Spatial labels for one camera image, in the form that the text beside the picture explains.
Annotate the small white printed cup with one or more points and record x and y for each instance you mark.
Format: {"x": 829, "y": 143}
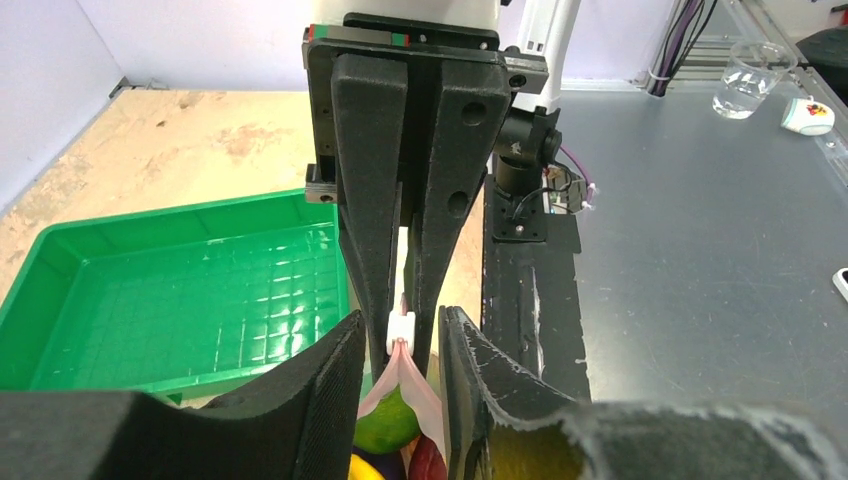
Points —
{"x": 808, "y": 117}

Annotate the clear glass beaker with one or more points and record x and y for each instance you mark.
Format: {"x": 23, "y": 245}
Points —
{"x": 753, "y": 70}

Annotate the white smartphone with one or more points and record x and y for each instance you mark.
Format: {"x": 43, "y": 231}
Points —
{"x": 840, "y": 282}

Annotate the yellow bell pepper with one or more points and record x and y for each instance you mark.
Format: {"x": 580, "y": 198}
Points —
{"x": 360, "y": 469}

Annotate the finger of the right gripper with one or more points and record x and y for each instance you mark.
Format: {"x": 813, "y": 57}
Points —
{"x": 468, "y": 106}
{"x": 369, "y": 100}

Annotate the green plastic tray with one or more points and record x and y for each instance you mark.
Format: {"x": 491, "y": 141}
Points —
{"x": 182, "y": 302}

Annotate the dark red apple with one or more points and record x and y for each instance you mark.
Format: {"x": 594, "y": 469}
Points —
{"x": 426, "y": 461}

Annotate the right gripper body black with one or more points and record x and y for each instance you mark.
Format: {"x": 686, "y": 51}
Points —
{"x": 414, "y": 42}

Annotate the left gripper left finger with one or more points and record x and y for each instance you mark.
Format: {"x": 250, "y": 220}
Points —
{"x": 295, "y": 421}

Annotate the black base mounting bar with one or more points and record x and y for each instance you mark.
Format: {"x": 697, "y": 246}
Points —
{"x": 530, "y": 302}

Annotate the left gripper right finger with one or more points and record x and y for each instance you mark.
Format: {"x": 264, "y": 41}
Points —
{"x": 503, "y": 422}

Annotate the clear zip top bag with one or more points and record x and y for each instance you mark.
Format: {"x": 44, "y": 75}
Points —
{"x": 401, "y": 372}

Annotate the green orange mango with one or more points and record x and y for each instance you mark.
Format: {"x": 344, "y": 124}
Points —
{"x": 389, "y": 427}

